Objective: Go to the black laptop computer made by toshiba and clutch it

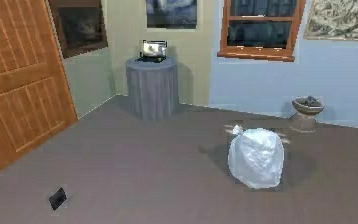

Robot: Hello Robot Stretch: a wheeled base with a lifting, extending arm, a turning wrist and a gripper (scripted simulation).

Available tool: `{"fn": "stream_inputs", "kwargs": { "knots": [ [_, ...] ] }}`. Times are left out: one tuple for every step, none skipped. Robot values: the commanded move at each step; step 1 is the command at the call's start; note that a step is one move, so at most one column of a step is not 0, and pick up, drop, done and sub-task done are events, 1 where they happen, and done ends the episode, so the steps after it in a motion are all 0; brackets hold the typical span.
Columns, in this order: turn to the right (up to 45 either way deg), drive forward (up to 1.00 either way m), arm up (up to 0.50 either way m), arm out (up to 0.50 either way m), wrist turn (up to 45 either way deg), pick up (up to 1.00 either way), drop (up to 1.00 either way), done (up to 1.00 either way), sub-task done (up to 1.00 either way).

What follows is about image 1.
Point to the brown pedestal plant pot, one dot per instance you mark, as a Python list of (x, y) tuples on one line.
[(305, 113)]

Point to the pale map wall picture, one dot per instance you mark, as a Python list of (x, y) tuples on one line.
[(340, 18)]

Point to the brown wooden room door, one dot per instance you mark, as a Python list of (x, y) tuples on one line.
[(23, 83)]

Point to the grey round draped table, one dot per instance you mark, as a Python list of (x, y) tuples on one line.
[(152, 88)]

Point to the brown wooden framed window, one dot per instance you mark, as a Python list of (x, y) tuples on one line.
[(260, 30)]

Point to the dark framed wall picture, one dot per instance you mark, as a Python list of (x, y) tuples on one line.
[(82, 28)]

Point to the blue framed wall picture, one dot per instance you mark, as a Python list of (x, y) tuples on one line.
[(171, 13)]

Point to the small black flat object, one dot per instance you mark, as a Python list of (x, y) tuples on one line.
[(57, 199)]

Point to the white plastic bag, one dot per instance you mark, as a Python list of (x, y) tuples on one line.
[(257, 158)]

